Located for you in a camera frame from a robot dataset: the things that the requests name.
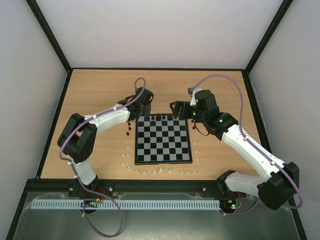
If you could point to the black and white chessboard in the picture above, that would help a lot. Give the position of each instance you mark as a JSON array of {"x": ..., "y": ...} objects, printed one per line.
[{"x": 162, "y": 142}]

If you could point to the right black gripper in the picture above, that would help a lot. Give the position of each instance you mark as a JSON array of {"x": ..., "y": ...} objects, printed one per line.
[{"x": 182, "y": 110}]

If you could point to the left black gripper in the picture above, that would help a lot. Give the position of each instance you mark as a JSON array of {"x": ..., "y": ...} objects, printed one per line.
[{"x": 147, "y": 111}]

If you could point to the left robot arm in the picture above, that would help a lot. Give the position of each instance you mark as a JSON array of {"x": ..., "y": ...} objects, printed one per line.
[{"x": 78, "y": 137}]

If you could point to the black aluminium rail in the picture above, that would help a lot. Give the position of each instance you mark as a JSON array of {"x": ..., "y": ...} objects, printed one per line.
[{"x": 113, "y": 187}]

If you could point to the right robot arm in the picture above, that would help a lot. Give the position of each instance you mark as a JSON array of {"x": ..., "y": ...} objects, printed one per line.
[{"x": 276, "y": 182}]

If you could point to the white slotted cable duct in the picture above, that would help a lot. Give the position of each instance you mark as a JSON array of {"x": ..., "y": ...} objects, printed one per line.
[{"x": 73, "y": 204}]

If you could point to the clear plastic sheet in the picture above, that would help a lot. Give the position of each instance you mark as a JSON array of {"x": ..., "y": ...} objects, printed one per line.
[{"x": 252, "y": 222}]

